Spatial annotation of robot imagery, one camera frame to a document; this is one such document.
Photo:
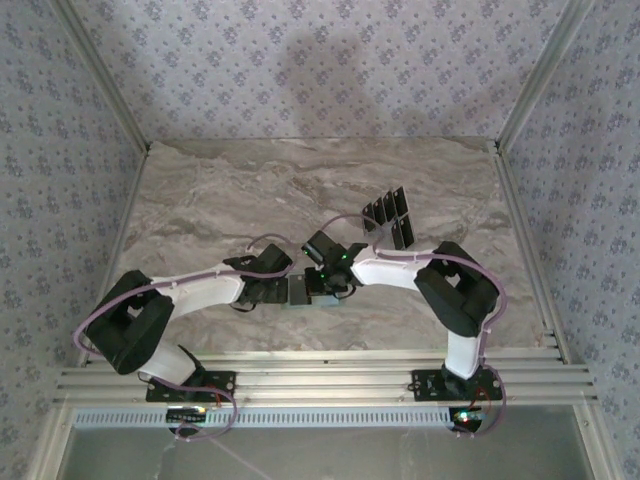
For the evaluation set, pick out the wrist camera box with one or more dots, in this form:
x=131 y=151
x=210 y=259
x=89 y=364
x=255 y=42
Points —
x=276 y=257
x=322 y=247

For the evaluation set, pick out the aluminium corner post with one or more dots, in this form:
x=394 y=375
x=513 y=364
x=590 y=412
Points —
x=540 y=75
x=111 y=85

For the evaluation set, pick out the small circuit board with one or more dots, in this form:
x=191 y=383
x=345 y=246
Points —
x=465 y=417
x=187 y=415

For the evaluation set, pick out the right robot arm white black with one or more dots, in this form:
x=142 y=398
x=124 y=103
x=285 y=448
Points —
x=462 y=355

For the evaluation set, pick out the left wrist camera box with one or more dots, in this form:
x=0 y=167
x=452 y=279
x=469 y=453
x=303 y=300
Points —
x=276 y=257

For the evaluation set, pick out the grey metal panel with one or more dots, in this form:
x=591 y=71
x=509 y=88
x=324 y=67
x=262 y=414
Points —
x=350 y=455

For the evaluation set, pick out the aluminium side rail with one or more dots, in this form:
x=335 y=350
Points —
x=124 y=215
x=529 y=250

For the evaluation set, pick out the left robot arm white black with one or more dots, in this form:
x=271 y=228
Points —
x=200 y=295

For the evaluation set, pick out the small grey device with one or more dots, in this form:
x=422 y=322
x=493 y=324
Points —
x=327 y=302

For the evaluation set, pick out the black credit card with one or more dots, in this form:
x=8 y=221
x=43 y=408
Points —
x=298 y=291
x=368 y=218
x=389 y=206
x=399 y=200
x=398 y=236
x=378 y=211
x=408 y=230

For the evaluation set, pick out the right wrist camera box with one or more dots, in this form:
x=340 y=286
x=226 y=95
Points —
x=322 y=247

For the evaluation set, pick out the aluminium base rail beam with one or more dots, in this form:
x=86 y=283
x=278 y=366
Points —
x=325 y=380

